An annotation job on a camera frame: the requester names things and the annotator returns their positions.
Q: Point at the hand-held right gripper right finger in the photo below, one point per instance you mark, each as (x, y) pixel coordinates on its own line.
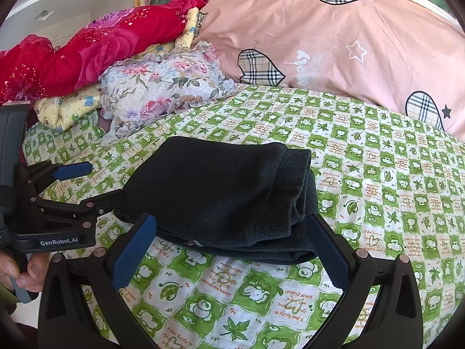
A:
(328, 251)

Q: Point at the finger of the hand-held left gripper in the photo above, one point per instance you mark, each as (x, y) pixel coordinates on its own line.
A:
(74, 170)
(90, 209)

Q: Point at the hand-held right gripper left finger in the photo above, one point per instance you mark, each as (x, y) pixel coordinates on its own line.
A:
(134, 251)

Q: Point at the black pants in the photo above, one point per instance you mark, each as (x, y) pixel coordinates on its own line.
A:
(225, 196)

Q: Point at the person's left hand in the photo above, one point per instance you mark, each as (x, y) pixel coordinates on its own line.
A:
(38, 272)

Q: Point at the yellow printed cloth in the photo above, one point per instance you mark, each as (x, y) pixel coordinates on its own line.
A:
(61, 109)

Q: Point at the green checked bedsheet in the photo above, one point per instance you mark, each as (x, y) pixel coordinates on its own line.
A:
(381, 196)

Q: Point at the red floral blanket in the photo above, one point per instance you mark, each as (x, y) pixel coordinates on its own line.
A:
(90, 51)

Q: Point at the white floral ruffled cloth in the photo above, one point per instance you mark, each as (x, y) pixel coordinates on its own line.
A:
(163, 83)

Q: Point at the white panelled door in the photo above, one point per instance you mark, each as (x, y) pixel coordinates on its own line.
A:
(72, 18)

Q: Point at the pink quilt with plaid hearts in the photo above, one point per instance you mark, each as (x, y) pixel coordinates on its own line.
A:
(327, 32)

